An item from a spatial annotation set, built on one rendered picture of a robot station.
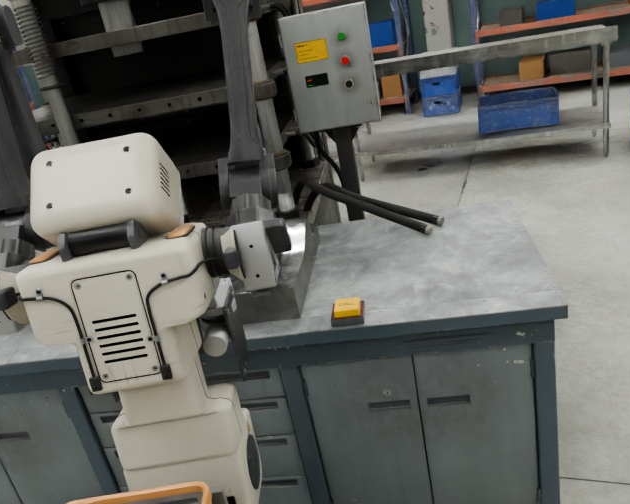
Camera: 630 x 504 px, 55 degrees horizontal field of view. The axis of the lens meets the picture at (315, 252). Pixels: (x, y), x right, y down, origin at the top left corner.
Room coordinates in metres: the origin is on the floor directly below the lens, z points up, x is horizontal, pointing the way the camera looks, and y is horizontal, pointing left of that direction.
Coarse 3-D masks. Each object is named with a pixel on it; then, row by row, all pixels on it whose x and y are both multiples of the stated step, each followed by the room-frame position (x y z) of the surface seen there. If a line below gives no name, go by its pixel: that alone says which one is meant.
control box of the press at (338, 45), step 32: (288, 32) 2.19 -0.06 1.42; (320, 32) 2.17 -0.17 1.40; (352, 32) 2.15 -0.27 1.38; (288, 64) 2.20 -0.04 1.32; (320, 64) 2.18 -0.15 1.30; (352, 64) 2.16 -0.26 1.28; (320, 96) 2.18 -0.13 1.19; (352, 96) 2.16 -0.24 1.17; (320, 128) 2.18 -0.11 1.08; (352, 128) 2.24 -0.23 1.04; (352, 160) 2.22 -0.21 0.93
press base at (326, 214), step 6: (330, 180) 2.86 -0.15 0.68; (324, 198) 2.56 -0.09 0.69; (324, 204) 2.53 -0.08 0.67; (330, 204) 2.71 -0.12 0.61; (318, 210) 2.35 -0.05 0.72; (324, 210) 2.50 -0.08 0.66; (330, 210) 2.67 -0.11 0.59; (318, 216) 2.32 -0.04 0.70; (324, 216) 2.47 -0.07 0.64; (330, 216) 2.64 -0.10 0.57; (336, 216) 2.83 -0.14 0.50; (318, 222) 2.29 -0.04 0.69; (324, 222) 2.44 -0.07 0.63; (330, 222) 2.60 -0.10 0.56; (336, 222) 2.79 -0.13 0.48
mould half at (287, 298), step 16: (288, 224) 1.66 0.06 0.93; (304, 224) 1.64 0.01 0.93; (304, 240) 1.58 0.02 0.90; (288, 256) 1.54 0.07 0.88; (304, 256) 1.53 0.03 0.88; (288, 272) 1.43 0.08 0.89; (304, 272) 1.49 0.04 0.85; (240, 288) 1.39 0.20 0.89; (272, 288) 1.35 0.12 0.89; (288, 288) 1.34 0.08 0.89; (304, 288) 1.45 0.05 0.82; (240, 304) 1.36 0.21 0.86; (256, 304) 1.35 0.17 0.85; (272, 304) 1.35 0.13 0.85; (288, 304) 1.34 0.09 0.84; (256, 320) 1.35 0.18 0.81; (272, 320) 1.35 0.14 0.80
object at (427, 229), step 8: (336, 192) 1.93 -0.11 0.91; (336, 200) 1.92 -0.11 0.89; (344, 200) 1.89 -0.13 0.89; (352, 200) 1.88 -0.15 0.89; (360, 200) 1.87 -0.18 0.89; (360, 208) 1.85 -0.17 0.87; (368, 208) 1.83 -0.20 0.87; (376, 208) 1.81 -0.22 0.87; (384, 216) 1.78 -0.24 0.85; (392, 216) 1.76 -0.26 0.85; (400, 216) 1.75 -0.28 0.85; (400, 224) 1.75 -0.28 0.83; (408, 224) 1.72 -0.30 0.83; (416, 224) 1.71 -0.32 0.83; (424, 224) 1.69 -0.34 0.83; (424, 232) 1.68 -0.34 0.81
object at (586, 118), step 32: (576, 32) 4.27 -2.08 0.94; (608, 32) 4.21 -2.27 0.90; (384, 64) 4.72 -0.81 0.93; (416, 64) 4.64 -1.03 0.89; (448, 64) 4.57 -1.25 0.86; (608, 64) 4.25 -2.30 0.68; (608, 96) 4.25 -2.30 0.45; (416, 128) 5.32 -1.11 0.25; (448, 128) 5.09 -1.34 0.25; (544, 128) 4.48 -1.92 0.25; (576, 128) 4.31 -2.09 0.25; (608, 128) 4.26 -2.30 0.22
